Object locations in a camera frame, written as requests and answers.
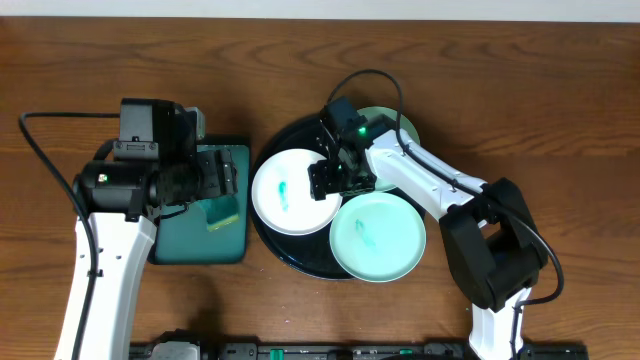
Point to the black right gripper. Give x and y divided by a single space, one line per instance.
326 176

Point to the green yellow sponge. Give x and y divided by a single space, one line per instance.
219 212

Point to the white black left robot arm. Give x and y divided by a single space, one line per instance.
111 254

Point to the round black tray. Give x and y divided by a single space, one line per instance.
307 248

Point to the dark green rectangular tray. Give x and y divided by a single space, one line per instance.
183 238

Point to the white plate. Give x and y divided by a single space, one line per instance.
281 194

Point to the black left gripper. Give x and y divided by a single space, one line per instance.
220 173

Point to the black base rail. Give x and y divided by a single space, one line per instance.
181 344

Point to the mint green plate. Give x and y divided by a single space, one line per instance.
378 237
374 111

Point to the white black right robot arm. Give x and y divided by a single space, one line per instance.
494 250

